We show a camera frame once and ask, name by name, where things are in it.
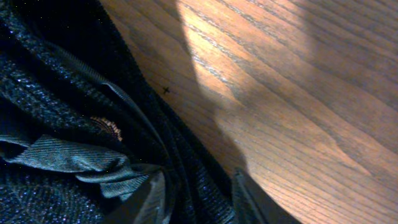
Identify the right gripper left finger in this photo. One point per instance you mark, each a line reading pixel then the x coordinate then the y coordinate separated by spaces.
pixel 145 206

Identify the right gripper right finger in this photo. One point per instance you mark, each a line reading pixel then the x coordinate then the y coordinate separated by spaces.
pixel 253 206

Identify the black sparkly skirt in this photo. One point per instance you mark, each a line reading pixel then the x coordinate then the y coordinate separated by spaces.
pixel 81 129

